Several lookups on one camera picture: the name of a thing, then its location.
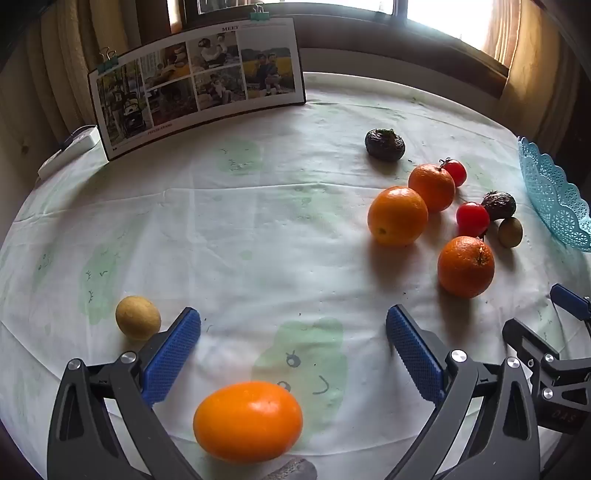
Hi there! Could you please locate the dark-skinned round orange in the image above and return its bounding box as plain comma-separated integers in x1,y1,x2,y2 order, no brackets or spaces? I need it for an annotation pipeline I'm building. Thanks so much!
437,236,496,299

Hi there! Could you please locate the bright window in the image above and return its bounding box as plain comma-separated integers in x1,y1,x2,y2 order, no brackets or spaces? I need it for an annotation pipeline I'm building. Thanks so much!
392,0,513,70

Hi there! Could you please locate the grey fuzzy object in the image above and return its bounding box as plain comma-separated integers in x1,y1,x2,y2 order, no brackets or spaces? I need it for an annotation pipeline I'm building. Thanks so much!
263,457,319,480

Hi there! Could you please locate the beige curtain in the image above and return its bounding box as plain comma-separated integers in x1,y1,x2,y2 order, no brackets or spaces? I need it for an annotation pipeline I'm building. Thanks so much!
480,0,591,155
0,0,185,146

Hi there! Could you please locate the photo collage board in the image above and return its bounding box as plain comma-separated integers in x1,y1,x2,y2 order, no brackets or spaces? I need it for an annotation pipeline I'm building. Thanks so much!
88,17,308,162

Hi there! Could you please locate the white printed tablecloth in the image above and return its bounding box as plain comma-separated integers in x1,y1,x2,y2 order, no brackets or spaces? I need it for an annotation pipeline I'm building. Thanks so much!
0,71,591,480

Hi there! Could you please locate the small brown kiwi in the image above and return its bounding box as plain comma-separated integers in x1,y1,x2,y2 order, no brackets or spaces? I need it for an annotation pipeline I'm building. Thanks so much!
497,216,524,249

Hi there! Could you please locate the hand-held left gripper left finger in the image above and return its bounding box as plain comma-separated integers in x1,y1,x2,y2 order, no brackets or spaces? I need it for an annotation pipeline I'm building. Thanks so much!
46,307,204,480

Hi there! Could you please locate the yellow-brown kiwi fruit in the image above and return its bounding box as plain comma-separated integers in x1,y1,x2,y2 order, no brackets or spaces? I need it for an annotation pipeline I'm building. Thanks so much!
115,296,162,342

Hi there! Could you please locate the large round orange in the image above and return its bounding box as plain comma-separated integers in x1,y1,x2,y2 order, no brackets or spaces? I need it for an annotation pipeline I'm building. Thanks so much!
368,185,429,246

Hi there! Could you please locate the oval yellow-orange citrus fruit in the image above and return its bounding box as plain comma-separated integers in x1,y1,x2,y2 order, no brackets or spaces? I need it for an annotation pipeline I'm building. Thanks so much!
193,381,304,464

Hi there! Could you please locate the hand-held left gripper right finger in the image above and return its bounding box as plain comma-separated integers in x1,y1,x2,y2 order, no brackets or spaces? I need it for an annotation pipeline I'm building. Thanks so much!
385,305,541,480

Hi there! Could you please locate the red cherry tomato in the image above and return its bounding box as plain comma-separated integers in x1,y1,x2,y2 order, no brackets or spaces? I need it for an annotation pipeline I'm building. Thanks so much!
456,202,491,238
440,158,468,188

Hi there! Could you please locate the blue lace plastic basket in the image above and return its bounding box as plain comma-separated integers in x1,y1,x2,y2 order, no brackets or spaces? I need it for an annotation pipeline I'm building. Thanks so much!
516,135,591,253

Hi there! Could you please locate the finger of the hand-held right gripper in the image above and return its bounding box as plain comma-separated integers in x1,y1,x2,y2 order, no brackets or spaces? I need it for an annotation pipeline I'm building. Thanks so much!
549,283,591,326
502,318,564,370

